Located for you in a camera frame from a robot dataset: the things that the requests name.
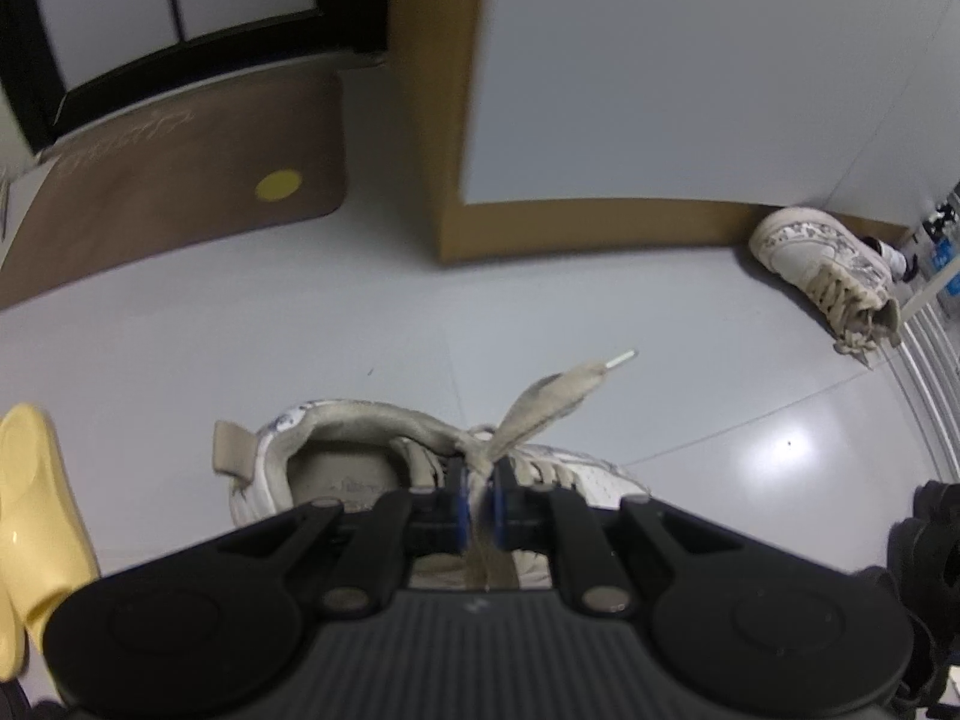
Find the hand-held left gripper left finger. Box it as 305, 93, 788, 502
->
214, 457, 473, 614

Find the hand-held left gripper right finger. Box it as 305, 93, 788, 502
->
487, 459, 758, 616

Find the white printed sneaker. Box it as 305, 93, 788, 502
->
212, 349, 650, 593
748, 206, 905, 357

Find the black chunky clog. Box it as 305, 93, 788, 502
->
885, 478, 960, 713

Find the white shoe rack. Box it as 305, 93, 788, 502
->
892, 255, 960, 481

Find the pale yellow slipper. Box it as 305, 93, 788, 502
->
0, 403, 102, 680

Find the brown doormat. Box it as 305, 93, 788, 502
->
0, 67, 350, 312

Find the grey base cabinet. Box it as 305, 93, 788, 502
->
390, 0, 960, 265

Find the black framed door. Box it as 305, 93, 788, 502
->
0, 0, 391, 155

